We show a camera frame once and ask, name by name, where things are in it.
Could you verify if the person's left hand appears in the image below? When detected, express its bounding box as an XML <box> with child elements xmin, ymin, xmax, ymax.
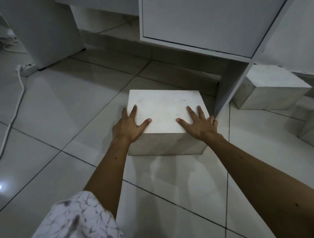
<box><xmin>112</xmin><ymin>105</ymin><xmax>152</xmax><ymax>145</ymax></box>

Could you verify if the person's right hand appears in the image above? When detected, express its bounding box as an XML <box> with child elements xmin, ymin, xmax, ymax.
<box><xmin>176</xmin><ymin>105</ymin><xmax>224</xmax><ymax>143</ymax></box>

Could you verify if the white concrete block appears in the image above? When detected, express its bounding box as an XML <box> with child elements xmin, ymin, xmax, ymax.
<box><xmin>127</xmin><ymin>89</ymin><xmax>210</xmax><ymax>156</ymax></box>
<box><xmin>232</xmin><ymin>64</ymin><xmax>313</xmax><ymax>111</ymax></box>
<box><xmin>297</xmin><ymin>115</ymin><xmax>314</xmax><ymax>148</ymax></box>

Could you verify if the person's right forearm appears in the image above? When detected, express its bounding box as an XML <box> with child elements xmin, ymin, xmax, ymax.
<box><xmin>206</xmin><ymin>134</ymin><xmax>314</xmax><ymax>238</ymax></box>

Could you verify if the person's left forearm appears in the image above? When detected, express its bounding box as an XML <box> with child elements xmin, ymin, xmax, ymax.
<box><xmin>83</xmin><ymin>137</ymin><xmax>131</xmax><ymax>220</ymax></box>

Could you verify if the white cabinet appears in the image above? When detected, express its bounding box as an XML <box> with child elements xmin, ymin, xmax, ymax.
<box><xmin>138</xmin><ymin>0</ymin><xmax>295</xmax><ymax>119</ymax></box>

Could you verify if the white cabinet door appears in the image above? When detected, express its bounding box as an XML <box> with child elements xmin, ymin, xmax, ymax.
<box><xmin>141</xmin><ymin>0</ymin><xmax>287</xmax><ymax>58</ymax></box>

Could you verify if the white power strip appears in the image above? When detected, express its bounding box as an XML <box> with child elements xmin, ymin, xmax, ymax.
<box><xmin>16</xmin><ymin>62</ymin><xmax>38</xmax><ymax>77</ymax></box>

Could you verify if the white patterned sleeve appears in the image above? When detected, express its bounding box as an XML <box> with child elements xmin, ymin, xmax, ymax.
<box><xmin>31</xmin><ymin>190</ymin><xmax>123</xmax><ymax>238</ymax></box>

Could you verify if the white appliance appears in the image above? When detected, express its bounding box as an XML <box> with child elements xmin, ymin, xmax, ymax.
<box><xmin>0</xmin><ymin>0</ymin><xmax>85</xmax><ymax>71</ymax></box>

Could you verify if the white crumpled cloth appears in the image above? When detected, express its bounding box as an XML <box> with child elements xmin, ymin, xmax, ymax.
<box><xmin>0</xmin><ymin>13</ymin><xmax>28</xmax><ymax>54</ymax></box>

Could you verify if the white power cable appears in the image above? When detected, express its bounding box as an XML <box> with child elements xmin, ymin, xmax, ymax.
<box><xmin>0</xmin><ymin>66</ymin><xmax>26</xmax><ymax>160</ymax></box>

